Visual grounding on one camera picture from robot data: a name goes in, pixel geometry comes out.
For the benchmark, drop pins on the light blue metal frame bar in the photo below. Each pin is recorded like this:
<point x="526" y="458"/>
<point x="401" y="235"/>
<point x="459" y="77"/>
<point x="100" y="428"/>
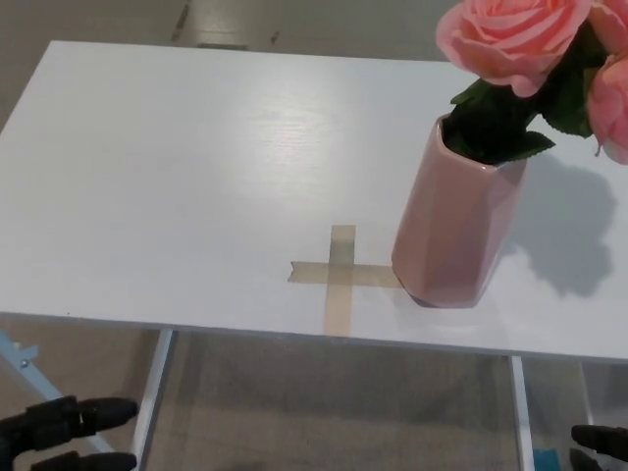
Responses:
<point x="34" y="380"/>

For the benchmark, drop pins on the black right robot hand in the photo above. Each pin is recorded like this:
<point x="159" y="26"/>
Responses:
<point x="608" y="441"/>

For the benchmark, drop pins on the pink faceted ceramic vase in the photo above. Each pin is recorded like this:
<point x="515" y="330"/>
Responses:
<point x="441" y="235"/>

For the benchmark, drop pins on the white table leg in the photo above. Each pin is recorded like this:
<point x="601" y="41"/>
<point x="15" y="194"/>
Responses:
<point x="523" y="417"/>
<point x="588" y="392"/>
<point x="154" y="382"/>

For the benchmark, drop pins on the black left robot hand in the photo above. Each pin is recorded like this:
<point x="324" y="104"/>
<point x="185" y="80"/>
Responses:
<point x="49" y="422"/>

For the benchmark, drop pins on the pink artificial rose bunch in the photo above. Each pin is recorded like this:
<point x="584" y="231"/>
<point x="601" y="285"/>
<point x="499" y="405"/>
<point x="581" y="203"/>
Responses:
<point x="500" y="39"/>

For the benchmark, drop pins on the teal floor patch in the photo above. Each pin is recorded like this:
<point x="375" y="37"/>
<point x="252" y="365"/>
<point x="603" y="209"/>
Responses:
<point x="545" y="460"/>

